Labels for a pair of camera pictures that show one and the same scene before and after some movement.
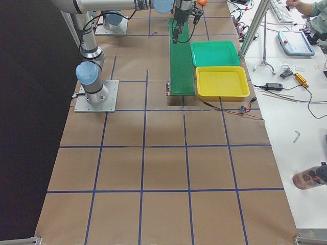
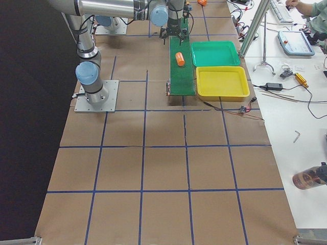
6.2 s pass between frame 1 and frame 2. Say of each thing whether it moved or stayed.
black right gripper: moved
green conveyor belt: stayed
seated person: stayed
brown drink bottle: stayed
